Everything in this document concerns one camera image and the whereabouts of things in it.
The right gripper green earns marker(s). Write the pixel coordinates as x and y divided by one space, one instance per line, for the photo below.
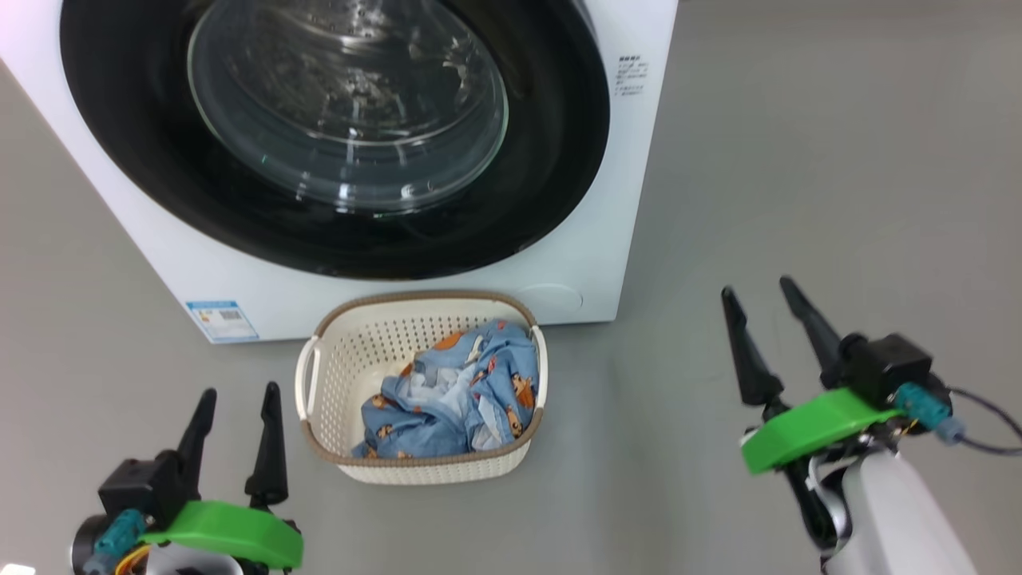
814 427

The white front-load washing machine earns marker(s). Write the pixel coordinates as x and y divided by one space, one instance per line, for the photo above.
120 239

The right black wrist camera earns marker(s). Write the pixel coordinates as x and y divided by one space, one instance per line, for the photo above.
890 371

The cream perforated laundry basket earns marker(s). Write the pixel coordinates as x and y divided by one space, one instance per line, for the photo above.
359 343

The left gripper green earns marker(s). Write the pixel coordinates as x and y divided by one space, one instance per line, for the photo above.
231 531

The blue cartoon-print clothing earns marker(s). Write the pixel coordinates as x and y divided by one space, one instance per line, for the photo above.
455 399

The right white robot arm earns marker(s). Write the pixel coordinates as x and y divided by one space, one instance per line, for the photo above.
902 519

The black round glass door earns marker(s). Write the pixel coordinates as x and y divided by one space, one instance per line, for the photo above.
551 160

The blue energy label sticker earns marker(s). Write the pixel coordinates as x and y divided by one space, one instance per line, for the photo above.
222 321

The round white filter cover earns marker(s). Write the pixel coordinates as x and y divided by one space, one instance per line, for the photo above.
551 299

